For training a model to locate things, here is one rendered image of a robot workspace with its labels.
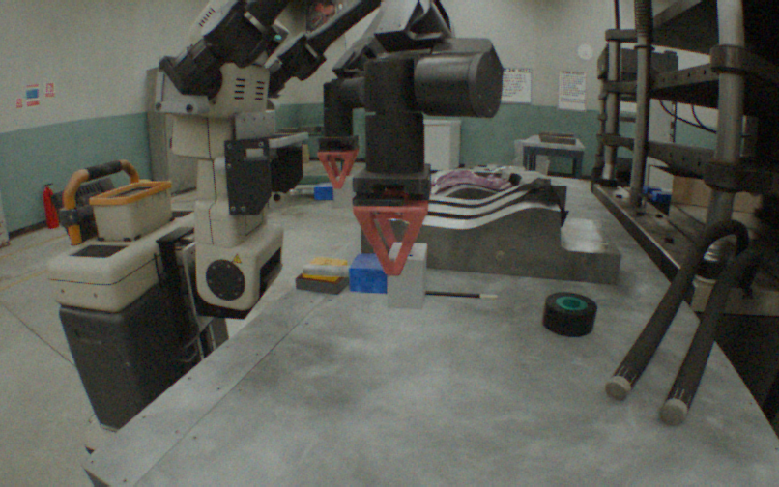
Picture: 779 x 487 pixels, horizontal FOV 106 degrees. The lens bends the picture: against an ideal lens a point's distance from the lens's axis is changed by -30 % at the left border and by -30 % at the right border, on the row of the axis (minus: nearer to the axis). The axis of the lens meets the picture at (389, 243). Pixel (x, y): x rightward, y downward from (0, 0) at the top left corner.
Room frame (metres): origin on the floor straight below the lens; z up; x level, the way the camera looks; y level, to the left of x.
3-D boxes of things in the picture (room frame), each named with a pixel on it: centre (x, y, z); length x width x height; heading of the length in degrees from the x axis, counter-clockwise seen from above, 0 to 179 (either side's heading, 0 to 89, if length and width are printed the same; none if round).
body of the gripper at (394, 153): (0.41, -0.01, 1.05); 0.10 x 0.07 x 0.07; 172
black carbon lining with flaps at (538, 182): (0.86, -0.21, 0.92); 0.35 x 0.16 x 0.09; 74
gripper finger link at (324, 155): (0.81, 0.10, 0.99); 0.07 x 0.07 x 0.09; 87
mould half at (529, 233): (0.84, -0.22, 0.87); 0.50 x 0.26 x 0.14; 74
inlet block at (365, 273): (0.41, 0.03, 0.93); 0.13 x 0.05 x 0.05; 82
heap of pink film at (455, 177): (1.20, -0.24, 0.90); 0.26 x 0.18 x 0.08; 91
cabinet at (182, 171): (6.08, 3.18, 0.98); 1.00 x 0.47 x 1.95; 157
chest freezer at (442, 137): (7.90, -0.50, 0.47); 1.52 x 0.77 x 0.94; 67
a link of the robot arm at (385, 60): (0.40, -0.01, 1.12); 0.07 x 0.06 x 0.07; 53
